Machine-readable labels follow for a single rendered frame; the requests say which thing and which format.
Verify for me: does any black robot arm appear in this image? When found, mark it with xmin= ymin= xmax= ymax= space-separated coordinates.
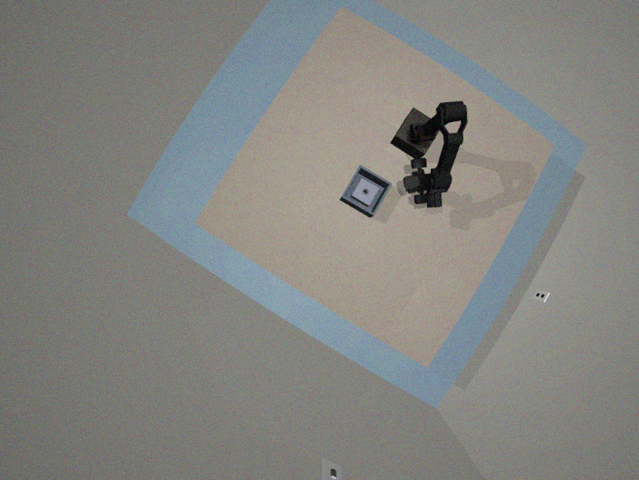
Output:
xmin=404 ymin=101 xmax=468 ymax=207

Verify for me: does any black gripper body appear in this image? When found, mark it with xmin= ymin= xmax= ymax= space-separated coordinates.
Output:
xmin=410 ymin=158 xmax=427 ymax=204

